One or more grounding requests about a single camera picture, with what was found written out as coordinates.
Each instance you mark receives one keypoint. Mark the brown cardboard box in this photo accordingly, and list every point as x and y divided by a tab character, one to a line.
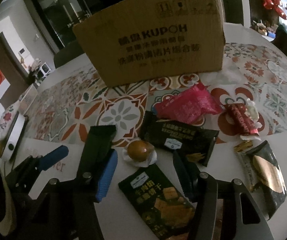
137	40

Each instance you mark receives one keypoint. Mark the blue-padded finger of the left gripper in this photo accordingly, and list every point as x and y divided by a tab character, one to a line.
53	157

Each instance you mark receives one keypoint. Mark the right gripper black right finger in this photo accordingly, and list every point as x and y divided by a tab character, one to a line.
188	175

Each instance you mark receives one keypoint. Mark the white pale green candy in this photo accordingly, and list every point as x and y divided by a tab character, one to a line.
252	110

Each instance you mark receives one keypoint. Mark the dark green snack packet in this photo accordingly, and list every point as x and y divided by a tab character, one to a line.
96	151

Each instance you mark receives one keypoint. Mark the red balloon dog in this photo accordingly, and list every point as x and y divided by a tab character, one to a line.
275	5

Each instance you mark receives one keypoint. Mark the black beef cracker packet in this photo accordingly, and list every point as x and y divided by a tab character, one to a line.
158	202

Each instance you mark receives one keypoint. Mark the black Member's Mark snack packet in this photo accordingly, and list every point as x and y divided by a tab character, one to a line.
175	136

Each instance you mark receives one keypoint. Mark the black and gold snack packet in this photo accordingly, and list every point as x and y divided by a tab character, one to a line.
263	172

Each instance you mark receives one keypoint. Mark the pink snack bag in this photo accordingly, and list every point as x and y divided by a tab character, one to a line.
189	105

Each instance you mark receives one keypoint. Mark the red candy packet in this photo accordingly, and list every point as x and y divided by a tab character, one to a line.
246	126

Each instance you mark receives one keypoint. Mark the brown braised egg pack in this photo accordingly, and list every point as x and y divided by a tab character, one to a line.
139	153

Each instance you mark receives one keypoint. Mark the white appliance with floral cloth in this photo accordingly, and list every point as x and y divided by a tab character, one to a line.
12	123

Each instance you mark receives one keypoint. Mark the patterned floral table runner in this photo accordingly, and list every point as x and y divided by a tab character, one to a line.
67	105

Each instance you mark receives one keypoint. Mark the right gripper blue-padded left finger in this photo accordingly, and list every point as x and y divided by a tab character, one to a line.
107	175

